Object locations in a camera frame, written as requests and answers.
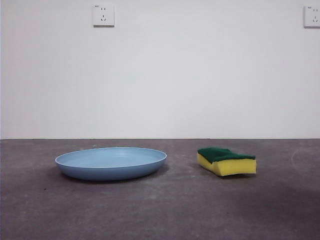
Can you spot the light blue round plate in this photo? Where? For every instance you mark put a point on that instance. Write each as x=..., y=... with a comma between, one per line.
x=110, y=170

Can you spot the yellow sponge with green pad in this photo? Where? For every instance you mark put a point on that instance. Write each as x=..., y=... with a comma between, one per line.
x=232, y=167

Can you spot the white wall power outlet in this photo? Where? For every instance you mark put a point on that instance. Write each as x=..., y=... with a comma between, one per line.
x=103, y=15
x=312, y=16

